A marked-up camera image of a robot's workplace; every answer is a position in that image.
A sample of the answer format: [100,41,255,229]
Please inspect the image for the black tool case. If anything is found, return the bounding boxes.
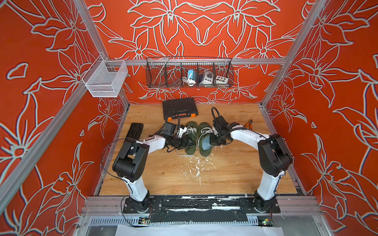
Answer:
[162,97,198,121]

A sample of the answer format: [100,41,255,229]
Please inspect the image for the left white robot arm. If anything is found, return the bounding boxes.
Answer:
[112,109,196,213]

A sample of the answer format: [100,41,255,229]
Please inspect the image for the orange handled pliers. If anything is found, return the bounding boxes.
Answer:
[244,119,254,130]

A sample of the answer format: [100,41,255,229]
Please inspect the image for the grey insole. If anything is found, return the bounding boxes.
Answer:
[201,137,211,151]

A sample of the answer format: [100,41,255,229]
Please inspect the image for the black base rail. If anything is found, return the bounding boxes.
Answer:
[120,195,281,226]

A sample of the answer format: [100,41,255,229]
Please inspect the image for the black foam tray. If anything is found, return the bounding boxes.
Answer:
[126,123,144,140]

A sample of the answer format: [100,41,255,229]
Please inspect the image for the white dotted box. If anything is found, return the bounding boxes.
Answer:
[215,75,228,86]

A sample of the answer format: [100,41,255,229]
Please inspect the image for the black wire basket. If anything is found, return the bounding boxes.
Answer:
[146,56,234,89]

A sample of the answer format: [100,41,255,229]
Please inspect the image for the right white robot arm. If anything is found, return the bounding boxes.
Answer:
[210,107,292,213]

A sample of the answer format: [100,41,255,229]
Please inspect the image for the green shoe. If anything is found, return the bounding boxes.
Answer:
[198,122,213,157]
[185,121,198,155]

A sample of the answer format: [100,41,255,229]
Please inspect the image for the blue white box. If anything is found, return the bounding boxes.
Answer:
[187,70,197,81]

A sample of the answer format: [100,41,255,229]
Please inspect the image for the clear plastic bin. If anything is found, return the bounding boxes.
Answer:
[83,61,128,98]

